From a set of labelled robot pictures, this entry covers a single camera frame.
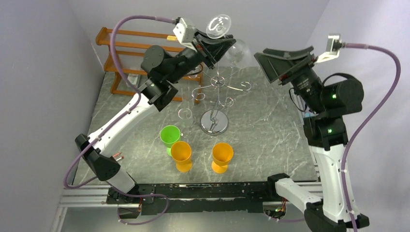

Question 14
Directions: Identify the clear wine glass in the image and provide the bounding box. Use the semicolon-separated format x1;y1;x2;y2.
205;14;252;69

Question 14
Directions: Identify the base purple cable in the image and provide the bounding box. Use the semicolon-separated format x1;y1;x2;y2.
117;188;170;226

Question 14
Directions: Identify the clear glass near rack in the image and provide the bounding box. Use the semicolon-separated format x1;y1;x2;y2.
178;108;193;139

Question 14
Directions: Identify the orange plastic goblet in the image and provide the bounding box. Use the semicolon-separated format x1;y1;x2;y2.
211;143;234;174
171;141;192;173

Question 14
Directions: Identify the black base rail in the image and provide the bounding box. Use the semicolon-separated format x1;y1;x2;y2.
105;181;282;216

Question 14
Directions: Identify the green plastic goblet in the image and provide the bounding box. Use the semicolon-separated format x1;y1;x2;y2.
160;125;181;156

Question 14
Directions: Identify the clear glass by shelf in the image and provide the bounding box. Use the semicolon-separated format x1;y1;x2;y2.
181;91;195;110

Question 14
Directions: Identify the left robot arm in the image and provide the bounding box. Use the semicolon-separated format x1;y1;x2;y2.
75;30;237;203

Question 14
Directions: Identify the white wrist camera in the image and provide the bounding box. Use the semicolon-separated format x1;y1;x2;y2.
316;34;344;63
173;17;196;50

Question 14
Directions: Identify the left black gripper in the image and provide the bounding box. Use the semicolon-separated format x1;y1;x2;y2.
170;33;240;87

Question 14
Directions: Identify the yellow pink eraser bar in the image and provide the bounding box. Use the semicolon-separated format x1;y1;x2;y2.
166;35;178;42

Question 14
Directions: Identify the wooden shelf rack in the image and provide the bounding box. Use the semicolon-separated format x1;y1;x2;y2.
95;27;204;96

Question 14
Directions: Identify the small white box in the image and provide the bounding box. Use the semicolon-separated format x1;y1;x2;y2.
127;73;141;87

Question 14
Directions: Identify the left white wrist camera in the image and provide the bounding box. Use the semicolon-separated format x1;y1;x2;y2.
173;17;196;50

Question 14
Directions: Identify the chrome wine glass rack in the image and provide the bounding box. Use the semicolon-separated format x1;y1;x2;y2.
191;67;252;136

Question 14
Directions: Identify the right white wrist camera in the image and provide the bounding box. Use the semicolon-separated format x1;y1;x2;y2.
316;34;344;63

